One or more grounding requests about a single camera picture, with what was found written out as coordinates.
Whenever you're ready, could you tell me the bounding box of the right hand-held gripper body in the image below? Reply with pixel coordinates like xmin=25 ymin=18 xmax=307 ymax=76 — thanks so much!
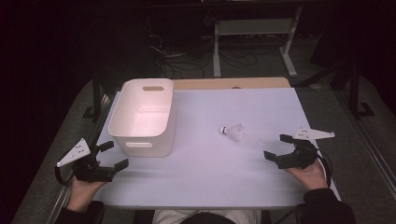
xmin=275 ymin=126 xmax=336 ymax=170

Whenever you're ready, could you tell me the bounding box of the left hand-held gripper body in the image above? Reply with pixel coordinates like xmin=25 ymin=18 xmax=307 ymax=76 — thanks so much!
xmin=56 ymin=138 xmax=115 ymax=183

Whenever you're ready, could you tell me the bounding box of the white plastic storage bin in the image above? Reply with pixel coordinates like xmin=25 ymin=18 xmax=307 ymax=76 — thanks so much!
xmin=107 ymin=77 xmax=177 ymax=158

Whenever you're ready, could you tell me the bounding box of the white shuttlecock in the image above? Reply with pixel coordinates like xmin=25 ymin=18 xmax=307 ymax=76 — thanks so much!
xmin=219 ymin=123 xmax=246 ymax=143

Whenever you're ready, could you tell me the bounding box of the person's left hand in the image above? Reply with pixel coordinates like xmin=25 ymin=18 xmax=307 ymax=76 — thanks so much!
xmin=66 ymin=178 xmax=106 ymax=213

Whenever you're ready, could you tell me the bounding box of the person's right hand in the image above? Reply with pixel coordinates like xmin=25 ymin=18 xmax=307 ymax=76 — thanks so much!
xmin=284 ymin=158 xmax=330 ymax=191

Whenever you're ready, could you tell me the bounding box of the black metal stand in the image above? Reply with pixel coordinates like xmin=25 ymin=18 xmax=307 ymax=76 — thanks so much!
xmin=293 ymin=54 xmax=376 ymax=120
xmin=81 ymin=70 xmax=105 ymax=123

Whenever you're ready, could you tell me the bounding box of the person's lap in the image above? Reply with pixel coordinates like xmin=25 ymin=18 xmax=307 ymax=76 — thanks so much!
xmin=151 ymin=209 xmax=263 ymax=224

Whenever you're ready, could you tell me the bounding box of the white metal stand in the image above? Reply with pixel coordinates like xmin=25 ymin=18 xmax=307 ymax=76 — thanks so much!
xmin=212 ymin=6 xmax=304 ymax=78

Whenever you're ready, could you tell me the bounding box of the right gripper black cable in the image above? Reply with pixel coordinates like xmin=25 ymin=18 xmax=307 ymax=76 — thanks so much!
xmin=316 ymin=148 xmax=333 ymax=189

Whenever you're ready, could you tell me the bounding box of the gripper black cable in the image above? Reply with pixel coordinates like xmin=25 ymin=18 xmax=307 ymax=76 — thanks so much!
xmin=54 ymin=166 xmax=75 ymax=188
xmin=316 ymin=148 xmax=333 ymax=189

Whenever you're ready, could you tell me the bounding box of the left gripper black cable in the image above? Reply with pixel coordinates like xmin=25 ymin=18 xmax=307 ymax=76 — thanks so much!
xmin=54 ymin=166 xmax=75 ymax=188

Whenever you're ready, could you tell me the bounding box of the tangle of floor cables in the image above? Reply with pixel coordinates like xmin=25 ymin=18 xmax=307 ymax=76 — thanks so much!
xmin=146 ymin=17 xmax=260 ymax=79

